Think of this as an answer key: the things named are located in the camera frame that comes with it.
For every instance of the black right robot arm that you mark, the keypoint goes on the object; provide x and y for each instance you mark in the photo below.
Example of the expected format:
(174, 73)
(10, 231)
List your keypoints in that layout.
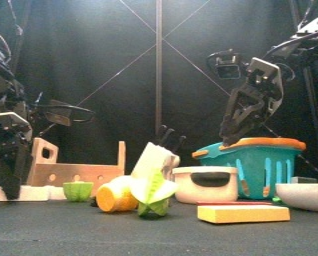
(309, 36)

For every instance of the white toy rice block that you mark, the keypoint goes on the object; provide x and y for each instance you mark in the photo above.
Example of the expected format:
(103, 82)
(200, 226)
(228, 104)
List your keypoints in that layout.
(26, 194)

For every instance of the small white toy block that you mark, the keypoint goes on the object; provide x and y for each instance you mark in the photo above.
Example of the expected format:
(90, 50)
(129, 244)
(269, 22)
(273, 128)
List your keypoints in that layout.
(57, 193)

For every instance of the teal basket with orange rim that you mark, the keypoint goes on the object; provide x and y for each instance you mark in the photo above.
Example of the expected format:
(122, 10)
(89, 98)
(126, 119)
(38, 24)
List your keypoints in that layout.
(260, 165)

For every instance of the wooden toy crate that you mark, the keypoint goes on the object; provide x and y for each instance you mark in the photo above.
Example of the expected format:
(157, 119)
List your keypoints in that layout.
(73, 171)

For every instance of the green toy pepper piece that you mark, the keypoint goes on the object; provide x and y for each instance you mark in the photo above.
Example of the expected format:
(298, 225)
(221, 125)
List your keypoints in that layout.
(78, 191)

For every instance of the white toy knife block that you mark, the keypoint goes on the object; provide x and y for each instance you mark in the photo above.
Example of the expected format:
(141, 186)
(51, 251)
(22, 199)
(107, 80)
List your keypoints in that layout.
(154, 158)

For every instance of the grey box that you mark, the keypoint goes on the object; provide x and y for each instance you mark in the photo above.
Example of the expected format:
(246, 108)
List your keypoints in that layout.
(304, 180)

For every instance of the small green toy piece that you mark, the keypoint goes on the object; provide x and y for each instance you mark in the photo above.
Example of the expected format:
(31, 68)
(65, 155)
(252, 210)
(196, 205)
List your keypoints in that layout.
(278, 200)

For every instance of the red flat toy piece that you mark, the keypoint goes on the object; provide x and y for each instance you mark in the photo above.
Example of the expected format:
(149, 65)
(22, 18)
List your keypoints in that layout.
(233, 202)

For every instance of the orange cup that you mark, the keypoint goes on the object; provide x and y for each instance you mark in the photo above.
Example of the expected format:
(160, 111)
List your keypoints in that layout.
(115, 197)

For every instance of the white bowl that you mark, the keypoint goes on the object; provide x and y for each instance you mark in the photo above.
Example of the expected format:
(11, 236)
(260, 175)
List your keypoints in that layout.
(305, 197)

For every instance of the toy corn with green husk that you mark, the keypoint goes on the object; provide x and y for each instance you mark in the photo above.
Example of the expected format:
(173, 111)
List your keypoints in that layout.
(154, 193)

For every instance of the yellow toy block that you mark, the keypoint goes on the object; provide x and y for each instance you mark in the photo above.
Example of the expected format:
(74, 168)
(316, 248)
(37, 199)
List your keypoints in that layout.
(244, 213)

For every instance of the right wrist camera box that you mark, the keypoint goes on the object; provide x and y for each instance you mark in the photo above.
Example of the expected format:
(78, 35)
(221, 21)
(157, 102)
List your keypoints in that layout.
(228, 66)

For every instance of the vertical metal frame pole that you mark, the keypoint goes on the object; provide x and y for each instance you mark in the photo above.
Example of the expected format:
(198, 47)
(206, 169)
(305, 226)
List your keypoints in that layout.
(158, 66)

